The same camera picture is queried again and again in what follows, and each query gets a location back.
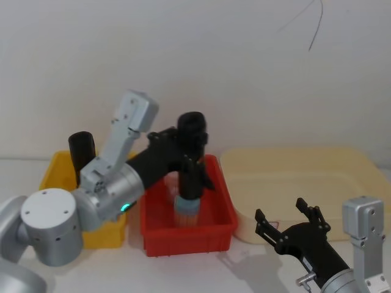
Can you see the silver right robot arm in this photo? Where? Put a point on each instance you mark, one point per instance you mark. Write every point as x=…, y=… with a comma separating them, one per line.
x=363, y=219

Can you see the red plastic bin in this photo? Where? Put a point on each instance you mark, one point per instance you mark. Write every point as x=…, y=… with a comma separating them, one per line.
x=189, y=241

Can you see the cream plastic tray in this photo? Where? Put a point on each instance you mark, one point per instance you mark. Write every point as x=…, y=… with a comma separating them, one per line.
x=290, y=183

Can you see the jar with blue lid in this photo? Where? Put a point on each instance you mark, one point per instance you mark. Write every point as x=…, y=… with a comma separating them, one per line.
x=186, y=210

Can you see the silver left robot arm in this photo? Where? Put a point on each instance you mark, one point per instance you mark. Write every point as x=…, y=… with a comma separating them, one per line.
x=49, y=219

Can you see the yellow plastic bin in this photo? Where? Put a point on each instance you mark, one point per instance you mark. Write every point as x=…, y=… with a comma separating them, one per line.
x=104, y=238

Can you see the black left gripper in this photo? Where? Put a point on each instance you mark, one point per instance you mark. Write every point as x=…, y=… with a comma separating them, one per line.
x=152, y=164

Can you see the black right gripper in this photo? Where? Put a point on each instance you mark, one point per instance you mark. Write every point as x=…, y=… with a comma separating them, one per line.
x=311, y=244

